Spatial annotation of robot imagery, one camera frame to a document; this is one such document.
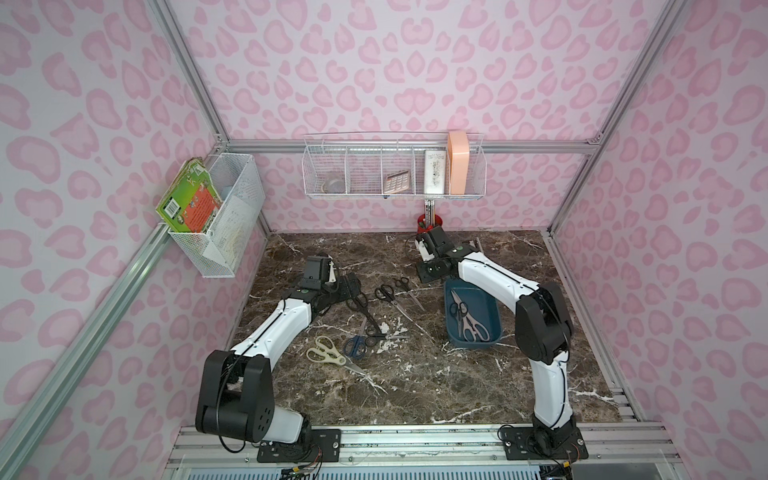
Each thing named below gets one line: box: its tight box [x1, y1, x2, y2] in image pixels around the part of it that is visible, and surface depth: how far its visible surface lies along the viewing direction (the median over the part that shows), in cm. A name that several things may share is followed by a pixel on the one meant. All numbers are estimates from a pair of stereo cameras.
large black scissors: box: [346, 293, 387, 337], surface depth 102 cm
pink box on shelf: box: [448, 130, 470, 195], surface depth 85 cm
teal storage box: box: [444, 278, 503, 349], surface depth 95 cm
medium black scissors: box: [375, 284, 415, 323], surface depth 104 cm
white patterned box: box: [424, 150, 446, 194], surface depth 95 cm
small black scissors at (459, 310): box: [450, 301, 469, 338], surface depth 99 cm
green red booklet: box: [156, 157, 224, 233], surface depth 73 cm
